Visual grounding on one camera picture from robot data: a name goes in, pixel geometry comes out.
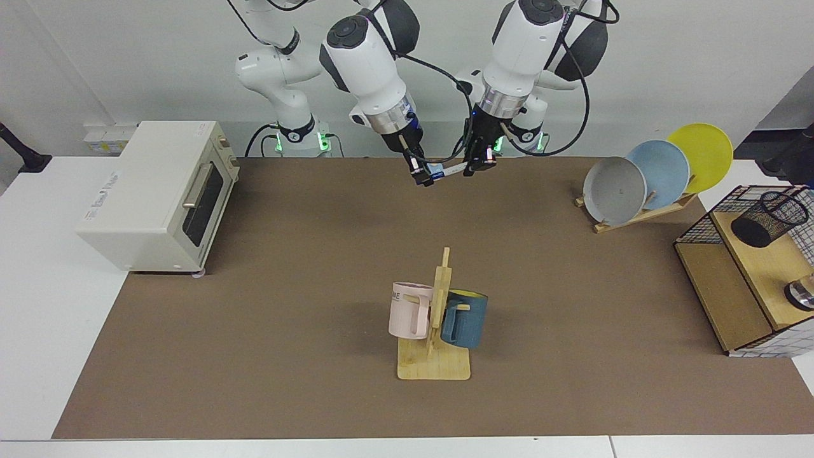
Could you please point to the white marker with blue cap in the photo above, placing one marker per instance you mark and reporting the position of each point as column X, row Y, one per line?
column 453, row 171

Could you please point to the black mesh pen holder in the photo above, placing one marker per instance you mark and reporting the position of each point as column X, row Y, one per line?
column 760, row 226

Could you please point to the grey plate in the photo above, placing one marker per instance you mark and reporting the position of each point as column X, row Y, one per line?
column 613, row 194

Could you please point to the pink cup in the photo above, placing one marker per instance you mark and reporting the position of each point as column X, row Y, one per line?
column 404, row 312

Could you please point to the dark blue cup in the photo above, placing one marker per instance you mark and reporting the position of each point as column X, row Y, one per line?
column 467, row 321

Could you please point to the wooden plate rack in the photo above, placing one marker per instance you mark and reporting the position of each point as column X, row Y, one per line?
column 642, row 216

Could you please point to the light blue plate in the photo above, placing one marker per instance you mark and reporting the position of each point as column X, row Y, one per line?
column 664, row 172

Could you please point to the wooden cup stand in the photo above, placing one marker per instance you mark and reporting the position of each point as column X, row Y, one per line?
column 432, row 366

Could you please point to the brown table cloth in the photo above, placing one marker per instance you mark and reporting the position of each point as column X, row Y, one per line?
column 318, row 356

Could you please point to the yellow plate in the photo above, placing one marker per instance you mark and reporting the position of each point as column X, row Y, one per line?
column 706, row 152

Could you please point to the pale toaster oven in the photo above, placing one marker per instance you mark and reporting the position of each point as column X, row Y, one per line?
column 146, row 191

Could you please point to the black equipment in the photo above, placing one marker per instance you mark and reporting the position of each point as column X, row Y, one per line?
column 792, row 159

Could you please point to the glass lid with black rim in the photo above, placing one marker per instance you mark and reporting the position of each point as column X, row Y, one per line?
column 801, row 294

